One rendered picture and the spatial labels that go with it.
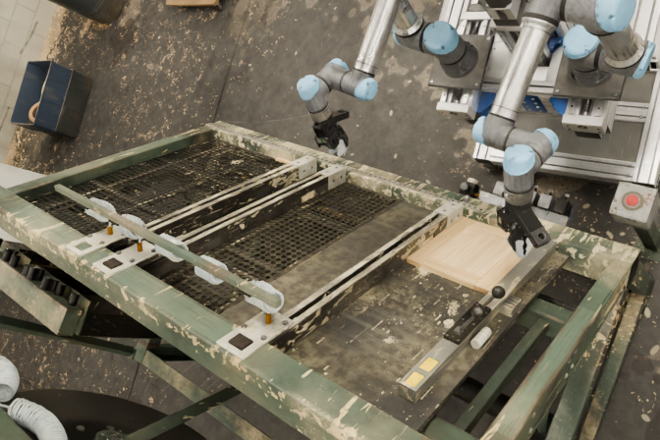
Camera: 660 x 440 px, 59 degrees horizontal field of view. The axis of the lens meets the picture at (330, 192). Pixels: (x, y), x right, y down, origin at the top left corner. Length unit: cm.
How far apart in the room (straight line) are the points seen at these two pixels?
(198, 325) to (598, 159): 205
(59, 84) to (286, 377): 469
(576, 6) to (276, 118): 287
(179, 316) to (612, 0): 137
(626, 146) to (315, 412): 210
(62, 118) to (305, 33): 252
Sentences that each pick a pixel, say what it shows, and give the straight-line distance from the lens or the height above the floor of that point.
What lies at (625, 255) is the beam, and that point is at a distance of 225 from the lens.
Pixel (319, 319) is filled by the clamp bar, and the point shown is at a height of 162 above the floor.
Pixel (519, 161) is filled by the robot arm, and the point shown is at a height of 167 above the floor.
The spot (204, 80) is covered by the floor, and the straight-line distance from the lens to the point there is 486.
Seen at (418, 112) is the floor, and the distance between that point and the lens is 364.
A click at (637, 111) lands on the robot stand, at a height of 23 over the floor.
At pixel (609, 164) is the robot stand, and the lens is 302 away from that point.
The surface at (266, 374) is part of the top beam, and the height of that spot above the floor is 192.
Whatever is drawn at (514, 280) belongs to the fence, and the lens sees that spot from 199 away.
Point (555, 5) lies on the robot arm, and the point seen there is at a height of 166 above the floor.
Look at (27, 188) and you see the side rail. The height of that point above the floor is 174.
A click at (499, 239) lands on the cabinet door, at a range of 226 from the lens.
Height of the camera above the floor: 309
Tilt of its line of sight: 55 degrees down
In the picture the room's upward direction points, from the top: 67 degrees counter-clockwise
